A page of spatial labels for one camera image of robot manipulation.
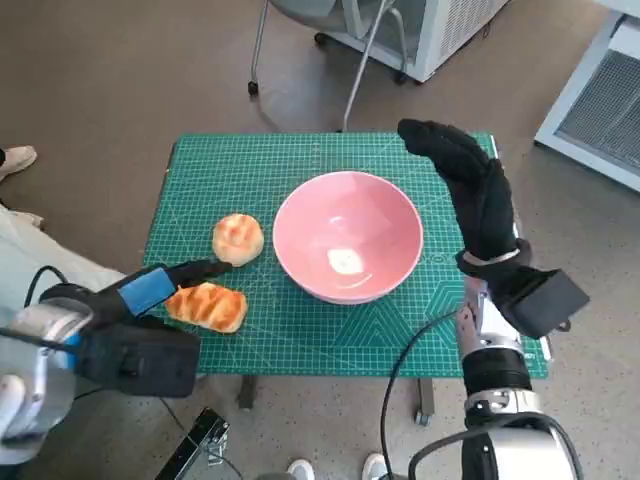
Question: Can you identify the pink bowl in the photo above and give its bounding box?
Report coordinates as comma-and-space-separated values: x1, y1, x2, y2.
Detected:
272, 170, 425, 305

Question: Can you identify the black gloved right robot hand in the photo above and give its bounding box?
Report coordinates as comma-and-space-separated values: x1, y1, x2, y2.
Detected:
397, 118, 519, 262

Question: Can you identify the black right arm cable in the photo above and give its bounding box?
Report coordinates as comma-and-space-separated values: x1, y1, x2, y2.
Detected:
379, 309, 466, 480

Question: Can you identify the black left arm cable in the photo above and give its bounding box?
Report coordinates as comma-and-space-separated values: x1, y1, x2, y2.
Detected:
24, 266, 69, 307

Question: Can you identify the white cabinet with grey vent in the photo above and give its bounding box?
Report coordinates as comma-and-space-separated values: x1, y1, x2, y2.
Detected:
533, 9, 640, 194

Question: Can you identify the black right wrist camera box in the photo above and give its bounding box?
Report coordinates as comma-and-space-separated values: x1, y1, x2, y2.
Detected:
492, 267, 591, 340

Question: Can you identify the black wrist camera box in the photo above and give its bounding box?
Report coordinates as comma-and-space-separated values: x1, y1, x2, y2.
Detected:
77, 324, 201, 399
492, 267, 591, 340

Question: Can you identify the green cutting mat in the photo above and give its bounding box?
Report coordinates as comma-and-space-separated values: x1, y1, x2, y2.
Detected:
142, 132, 551, 379

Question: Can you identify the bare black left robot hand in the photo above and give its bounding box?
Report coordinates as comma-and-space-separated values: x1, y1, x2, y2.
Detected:
79, 258, 234, 331

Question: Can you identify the grey office chair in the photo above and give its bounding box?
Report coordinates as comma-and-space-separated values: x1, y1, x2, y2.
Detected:
247, 0, 409, 134

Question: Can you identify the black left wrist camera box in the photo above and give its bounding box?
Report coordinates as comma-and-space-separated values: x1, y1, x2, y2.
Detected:
77, 324, 201, 399

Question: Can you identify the round toy bread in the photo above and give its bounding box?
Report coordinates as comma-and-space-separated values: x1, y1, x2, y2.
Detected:
211, 213, 265, 266

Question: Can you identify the black table leg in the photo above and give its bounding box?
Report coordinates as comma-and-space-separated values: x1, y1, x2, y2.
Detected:
238, 374, 259, 410
414, 377, 435, 426

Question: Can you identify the white wheeled appliance unit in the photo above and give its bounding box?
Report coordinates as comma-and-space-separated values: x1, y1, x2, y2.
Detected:
314, 0, 511, 84

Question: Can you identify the white shoe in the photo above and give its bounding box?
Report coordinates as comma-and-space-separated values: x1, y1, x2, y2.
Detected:
287, 458, 316, 480
362, 452, 396, 480

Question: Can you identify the long striped toy bread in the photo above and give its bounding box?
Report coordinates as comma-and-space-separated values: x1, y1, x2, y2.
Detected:
163, 282, 249, 334

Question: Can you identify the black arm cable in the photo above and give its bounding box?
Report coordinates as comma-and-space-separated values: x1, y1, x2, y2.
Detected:
24, 266, 69, 307
379, 309, 466, 480

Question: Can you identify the black metal frame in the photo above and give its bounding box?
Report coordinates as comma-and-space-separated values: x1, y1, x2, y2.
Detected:
154, 407, 232, 480

